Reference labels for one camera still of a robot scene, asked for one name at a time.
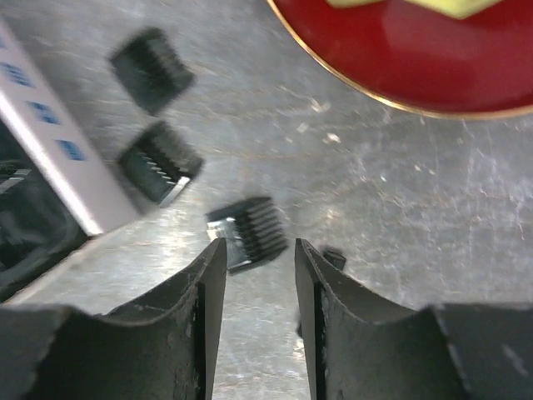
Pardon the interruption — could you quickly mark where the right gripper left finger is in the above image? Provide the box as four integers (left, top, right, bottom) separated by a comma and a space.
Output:
1, 239, 227, 399

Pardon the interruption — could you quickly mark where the black cylindrical battery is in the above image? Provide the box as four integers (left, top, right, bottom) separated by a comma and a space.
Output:
322, 247, 346, 271

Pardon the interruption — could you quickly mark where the white clipper kit box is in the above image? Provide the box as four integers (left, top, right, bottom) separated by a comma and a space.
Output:
1, 22, 140, 301

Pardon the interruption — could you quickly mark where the red round plate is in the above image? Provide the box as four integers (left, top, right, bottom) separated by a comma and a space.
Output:
270, 1, 532, 119

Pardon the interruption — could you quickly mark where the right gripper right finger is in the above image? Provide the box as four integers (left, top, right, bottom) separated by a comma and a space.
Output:
295, 239, 532, 399

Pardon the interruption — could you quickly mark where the black comb guard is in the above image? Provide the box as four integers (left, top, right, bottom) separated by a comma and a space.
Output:
206, 196, 288, 275
109, 27, 194, 117
118, 120, 204, 208

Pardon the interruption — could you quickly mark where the yellow-green mug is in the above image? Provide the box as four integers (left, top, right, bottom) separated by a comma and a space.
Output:
326, 0, 501, 20

